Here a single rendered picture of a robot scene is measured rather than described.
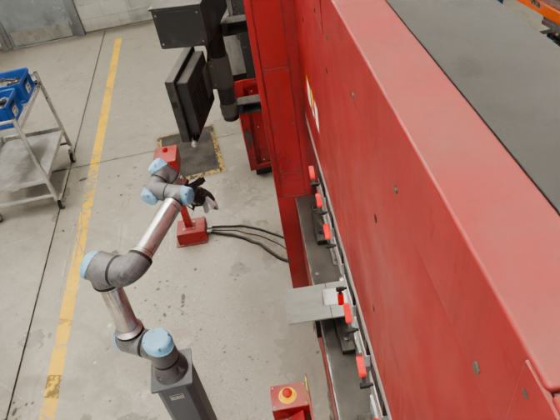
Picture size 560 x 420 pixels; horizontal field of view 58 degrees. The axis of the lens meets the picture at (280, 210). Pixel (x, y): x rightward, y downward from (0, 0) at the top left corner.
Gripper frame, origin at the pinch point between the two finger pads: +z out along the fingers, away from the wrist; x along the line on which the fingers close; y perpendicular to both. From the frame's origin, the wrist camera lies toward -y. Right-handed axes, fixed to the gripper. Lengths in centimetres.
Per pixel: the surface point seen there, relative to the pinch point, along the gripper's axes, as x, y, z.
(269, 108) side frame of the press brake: 28, -47, -3
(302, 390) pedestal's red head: 14, 68, 54
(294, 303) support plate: 22, 40, 36
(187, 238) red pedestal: -130, -83, 61
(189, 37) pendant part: 19, -59, -51
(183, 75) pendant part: -4, -65, -38
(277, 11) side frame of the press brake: 62, -55, -34
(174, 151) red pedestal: -84, -103, 6
